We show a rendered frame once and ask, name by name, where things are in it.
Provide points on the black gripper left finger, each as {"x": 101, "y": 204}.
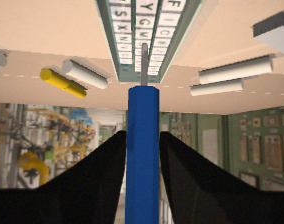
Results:
{"x": 86, "y": 193}

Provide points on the blue stylus with grey tip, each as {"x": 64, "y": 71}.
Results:
{"x": 142, "y": 162}

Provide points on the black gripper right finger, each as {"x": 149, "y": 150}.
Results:
{"x": 200, "y": 192}

